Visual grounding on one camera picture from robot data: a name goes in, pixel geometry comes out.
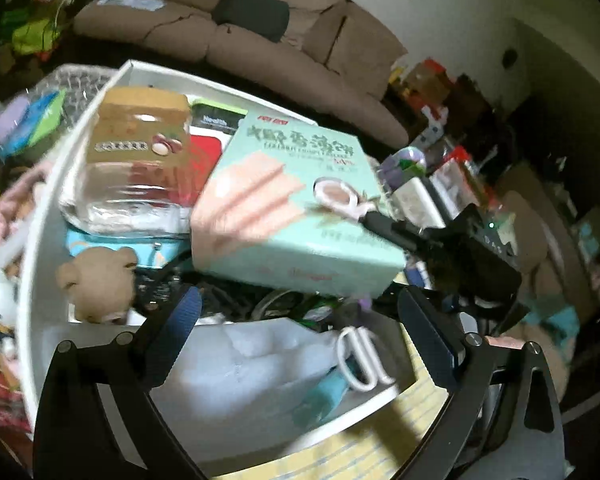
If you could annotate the papers on sofa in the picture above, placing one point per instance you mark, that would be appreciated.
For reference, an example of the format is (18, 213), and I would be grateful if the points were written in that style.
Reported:
(130, 4)

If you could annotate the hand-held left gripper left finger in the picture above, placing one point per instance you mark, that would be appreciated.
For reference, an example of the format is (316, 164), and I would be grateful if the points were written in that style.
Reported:
(177, 330)

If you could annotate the brown sofa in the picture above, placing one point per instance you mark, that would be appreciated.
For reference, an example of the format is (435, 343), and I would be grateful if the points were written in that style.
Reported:
(280, 60)

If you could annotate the purple round container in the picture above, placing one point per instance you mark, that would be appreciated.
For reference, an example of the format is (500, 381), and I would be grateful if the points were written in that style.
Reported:
(405, 165)

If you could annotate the white storage box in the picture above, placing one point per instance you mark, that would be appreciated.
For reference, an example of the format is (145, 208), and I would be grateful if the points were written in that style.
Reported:
(35, 260)

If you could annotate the dark cushion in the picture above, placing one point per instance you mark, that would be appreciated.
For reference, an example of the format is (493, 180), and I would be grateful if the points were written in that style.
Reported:
(252, 12)

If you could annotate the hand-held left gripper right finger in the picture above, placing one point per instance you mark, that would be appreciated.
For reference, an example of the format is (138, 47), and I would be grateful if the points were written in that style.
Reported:
(430, 340)

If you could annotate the clear plastic bag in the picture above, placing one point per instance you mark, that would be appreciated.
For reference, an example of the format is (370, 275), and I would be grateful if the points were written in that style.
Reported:
(240, 375)

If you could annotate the mint green biscuit box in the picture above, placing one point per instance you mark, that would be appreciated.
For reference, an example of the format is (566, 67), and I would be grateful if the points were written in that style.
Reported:
(280, 220)

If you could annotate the green and black device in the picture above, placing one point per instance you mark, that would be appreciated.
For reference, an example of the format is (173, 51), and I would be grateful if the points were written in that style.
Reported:
(217, 117)

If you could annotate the dark round wall clock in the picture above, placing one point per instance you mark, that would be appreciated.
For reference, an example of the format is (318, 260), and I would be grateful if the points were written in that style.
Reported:
(509, 57)

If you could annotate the small brown teddy bear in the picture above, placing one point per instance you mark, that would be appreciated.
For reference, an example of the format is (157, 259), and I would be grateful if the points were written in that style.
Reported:
(100, 282)

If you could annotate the green plastic bag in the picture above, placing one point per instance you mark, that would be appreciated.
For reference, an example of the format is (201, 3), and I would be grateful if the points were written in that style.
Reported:
(27, 30)

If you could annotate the pale purple pack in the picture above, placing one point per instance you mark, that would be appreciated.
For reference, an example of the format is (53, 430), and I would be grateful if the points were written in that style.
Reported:
(10, 115)

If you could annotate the cardboard box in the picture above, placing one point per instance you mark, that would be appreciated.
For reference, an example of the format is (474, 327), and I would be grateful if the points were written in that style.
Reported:
(425, 77)

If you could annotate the teal bottle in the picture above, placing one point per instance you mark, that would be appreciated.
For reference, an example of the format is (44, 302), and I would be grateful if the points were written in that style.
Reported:
(320, 397)

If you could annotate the yellow checked tablecloth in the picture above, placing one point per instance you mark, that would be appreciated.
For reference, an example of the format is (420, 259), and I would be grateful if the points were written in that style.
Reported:
(380, 440)

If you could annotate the teal flat box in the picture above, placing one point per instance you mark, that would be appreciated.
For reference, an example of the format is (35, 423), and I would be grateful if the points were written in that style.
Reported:
(130, 245)

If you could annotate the white appliance box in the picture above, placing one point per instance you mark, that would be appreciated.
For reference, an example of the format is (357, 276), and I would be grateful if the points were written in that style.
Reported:
(417, 200)

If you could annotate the red card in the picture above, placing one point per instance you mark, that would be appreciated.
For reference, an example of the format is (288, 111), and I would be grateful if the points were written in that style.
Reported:
(205, 160)

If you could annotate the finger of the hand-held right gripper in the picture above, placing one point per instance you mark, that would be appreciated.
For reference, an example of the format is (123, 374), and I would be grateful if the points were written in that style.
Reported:
(392, 230)

